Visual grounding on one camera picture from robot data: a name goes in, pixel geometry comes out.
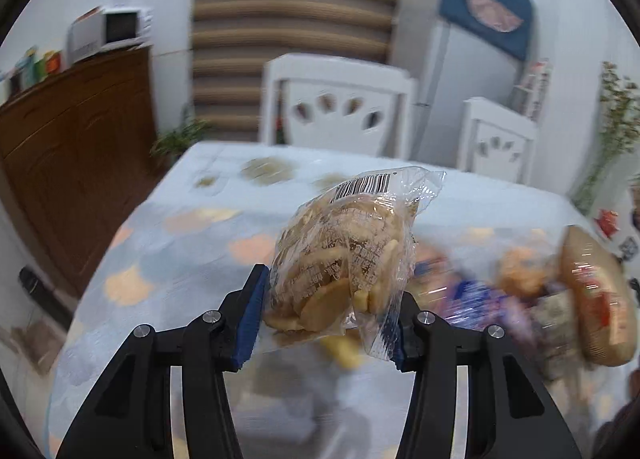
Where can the white side rack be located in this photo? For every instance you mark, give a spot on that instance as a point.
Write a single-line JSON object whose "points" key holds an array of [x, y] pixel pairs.
{"points": [[532, 89]]}

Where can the white cutout chair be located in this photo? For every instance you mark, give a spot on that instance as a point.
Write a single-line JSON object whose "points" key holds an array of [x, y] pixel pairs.
{"points": [[340, 104], [497, 139]]}

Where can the striped brown curtain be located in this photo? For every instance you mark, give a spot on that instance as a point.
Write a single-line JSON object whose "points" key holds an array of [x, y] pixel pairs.
{"points": [[295, 29]]}

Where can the green potted plant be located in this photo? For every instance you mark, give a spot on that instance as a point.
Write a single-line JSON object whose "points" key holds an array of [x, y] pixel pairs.
{"points": [[180, 139]]}

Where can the green bottle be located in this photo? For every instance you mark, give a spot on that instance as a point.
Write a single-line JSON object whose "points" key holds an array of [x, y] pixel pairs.
{"points": [[36, 64]]}

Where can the orange container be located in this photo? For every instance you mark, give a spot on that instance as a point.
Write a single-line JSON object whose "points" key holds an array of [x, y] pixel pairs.
{"points": [[55, 63]]}

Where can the blue refrigerator cover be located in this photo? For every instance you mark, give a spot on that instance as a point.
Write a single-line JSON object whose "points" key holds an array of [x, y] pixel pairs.
{"points": [[480, 4]]}

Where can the red ornament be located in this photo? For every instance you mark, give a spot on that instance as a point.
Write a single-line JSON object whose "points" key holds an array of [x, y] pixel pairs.
{"points": [[607, 224]]}

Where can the vase of dried flowers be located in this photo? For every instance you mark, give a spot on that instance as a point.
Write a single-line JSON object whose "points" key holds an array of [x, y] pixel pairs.
{"points": [[612, 139]]}

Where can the silver refrigerator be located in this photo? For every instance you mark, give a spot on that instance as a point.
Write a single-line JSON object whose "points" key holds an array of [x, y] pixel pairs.
{"points": [[420, 69]]}

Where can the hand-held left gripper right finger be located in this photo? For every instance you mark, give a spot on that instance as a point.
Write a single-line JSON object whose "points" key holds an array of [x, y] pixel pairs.
{"points": [[402, 339]]}

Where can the white microwave oven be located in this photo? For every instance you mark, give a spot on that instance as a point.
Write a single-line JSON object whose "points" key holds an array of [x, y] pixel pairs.
{"points": [[115, 29]]}

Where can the clear bag of round crackers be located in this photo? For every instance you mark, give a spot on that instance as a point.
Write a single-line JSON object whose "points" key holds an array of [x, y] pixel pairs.
{"points": [[330, 259]]}

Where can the brown wooden cabinet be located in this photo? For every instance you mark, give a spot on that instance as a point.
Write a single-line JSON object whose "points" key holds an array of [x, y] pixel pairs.
{"points": [[75, 164]]}

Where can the grey and purple snack packet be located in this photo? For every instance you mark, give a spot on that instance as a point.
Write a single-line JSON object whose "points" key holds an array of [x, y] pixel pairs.
{"points": [[552, 314]]}

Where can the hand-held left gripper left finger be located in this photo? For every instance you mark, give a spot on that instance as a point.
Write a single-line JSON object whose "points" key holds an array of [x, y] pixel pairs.
{"points": [[247, 319]]}

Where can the blue snack packet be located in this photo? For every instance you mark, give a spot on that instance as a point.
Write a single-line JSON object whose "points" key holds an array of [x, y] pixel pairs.
{"points": [[475, 304]]}

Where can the black floor object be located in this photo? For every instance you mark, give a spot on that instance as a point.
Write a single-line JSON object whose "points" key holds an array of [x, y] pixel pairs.
{"points": [[42, 294]]}

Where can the orange toast slice bag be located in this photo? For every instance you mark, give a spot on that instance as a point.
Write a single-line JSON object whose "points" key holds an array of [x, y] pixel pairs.
{"points": [[595, 299]]}

